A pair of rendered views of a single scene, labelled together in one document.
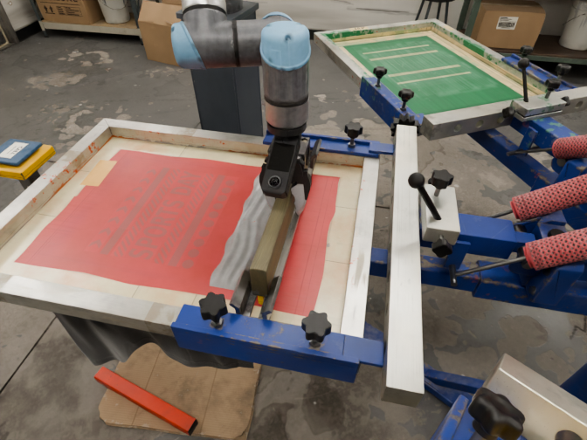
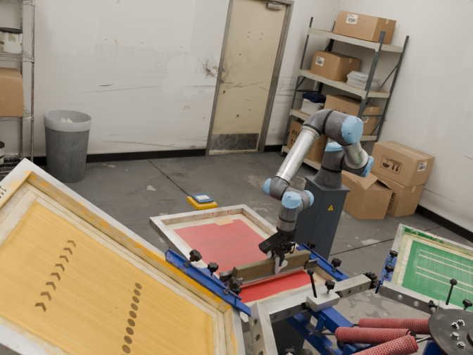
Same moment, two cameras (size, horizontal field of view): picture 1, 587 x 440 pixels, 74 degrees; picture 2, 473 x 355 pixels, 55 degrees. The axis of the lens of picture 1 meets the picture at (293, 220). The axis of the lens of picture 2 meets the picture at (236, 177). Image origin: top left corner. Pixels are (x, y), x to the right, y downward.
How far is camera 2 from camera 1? 1.34 m
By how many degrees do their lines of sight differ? 40
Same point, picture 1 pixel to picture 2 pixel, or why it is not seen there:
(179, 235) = (228, 256)
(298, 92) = (287, 217)
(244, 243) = not seen: hidden behind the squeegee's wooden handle
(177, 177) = (249, 240)
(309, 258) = (265, 291)
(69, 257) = (188, 239)
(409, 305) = (272, 308)
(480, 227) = (336, 317)
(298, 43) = (291, 200)
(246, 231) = not seen: hidden behind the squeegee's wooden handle
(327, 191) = (303, 281)
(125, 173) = (232, 227)
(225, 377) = not seen: outside the picture
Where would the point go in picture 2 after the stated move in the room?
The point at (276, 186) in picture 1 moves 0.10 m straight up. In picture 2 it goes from (263, 246) to (268, 225)
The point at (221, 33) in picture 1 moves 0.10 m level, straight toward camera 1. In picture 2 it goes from (280, 188) to (269, 194)
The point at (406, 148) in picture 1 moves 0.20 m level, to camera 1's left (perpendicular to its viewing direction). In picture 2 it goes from (350, 282) to (312, 259)
